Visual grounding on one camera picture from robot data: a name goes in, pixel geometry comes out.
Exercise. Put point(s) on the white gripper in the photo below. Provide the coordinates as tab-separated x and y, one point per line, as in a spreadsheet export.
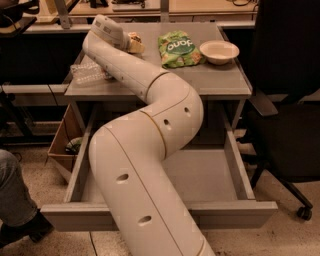
117	34

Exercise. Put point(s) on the orange patterned soda can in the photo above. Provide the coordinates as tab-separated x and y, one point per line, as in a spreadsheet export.
135	37

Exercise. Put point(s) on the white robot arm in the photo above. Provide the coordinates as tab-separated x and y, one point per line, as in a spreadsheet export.
126	154

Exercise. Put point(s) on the grey drawer cabinet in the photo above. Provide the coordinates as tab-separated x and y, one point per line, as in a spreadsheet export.
222	83

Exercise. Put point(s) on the grey open top drawer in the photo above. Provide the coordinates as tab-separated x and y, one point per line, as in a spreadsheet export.
208	175

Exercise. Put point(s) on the green chip bag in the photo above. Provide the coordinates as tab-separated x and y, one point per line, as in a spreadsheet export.
178	50

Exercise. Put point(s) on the clear plastic water bottle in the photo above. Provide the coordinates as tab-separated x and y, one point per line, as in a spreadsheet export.
88	73

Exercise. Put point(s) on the background wooden desk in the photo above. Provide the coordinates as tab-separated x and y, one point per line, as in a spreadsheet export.
66	16

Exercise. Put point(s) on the cardboard box on floor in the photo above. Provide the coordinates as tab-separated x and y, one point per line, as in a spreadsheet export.
68	129

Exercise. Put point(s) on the black office chair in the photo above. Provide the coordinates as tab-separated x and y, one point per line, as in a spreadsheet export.
284	68

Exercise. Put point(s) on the person leg in jeans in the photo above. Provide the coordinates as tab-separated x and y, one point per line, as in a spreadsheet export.
16	206

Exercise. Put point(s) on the black shoe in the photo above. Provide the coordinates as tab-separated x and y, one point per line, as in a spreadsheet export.
36	229

